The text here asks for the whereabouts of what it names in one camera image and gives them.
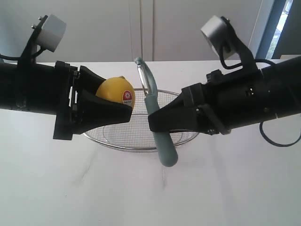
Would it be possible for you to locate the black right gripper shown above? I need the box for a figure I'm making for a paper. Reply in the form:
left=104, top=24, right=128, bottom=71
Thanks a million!
left=148, top=69, right=231, bottom=135

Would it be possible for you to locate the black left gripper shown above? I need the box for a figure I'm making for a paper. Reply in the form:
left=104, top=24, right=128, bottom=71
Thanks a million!
left=53, top=61, right=133, bottom=140

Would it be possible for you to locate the yellow lemon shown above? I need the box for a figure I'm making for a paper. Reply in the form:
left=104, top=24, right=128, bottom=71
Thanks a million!
left=95, top=76, right=135, bottom=108

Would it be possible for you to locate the teal handled peeler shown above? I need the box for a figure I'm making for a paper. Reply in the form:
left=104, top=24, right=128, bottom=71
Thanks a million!
left=135, top=57, right=178, bottom=167

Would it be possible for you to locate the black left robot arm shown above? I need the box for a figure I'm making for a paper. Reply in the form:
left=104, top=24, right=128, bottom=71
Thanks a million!
left=0, top=61, right=133, bottom=140

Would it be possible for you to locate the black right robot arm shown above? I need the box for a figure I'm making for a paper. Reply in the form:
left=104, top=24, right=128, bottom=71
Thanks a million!
left=148, top=57, right=301, bottom=135

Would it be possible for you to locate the steel wire mesh basket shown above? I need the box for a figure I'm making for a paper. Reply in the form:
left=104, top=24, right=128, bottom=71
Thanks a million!
left=84, top=88, right=198, bottom=153

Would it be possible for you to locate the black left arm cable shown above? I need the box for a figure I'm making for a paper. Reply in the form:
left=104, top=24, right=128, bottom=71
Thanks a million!
left=0, top=46, right=45, bottom=62

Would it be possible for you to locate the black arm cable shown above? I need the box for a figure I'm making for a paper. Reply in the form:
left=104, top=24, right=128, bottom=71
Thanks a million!
left=218, top=44, right=301, bottom=148
left=0, top=46, right=45, bottom=62

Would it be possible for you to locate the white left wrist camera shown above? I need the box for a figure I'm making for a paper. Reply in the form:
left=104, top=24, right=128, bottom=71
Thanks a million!
left=33, top=14, right=67, bottom=52

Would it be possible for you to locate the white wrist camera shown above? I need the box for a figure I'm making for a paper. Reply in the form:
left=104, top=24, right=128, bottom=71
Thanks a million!
left=33, top=14, right=67, bottom=52
left=201, top=15, right=238, bottom=59

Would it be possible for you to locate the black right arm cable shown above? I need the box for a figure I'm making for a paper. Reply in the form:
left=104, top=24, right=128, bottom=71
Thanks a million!
left=218, top=44, right=301, bottom=148

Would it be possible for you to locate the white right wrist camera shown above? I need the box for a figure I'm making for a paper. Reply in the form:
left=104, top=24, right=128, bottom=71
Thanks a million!
left=201, top=15, right=238, bottom=59

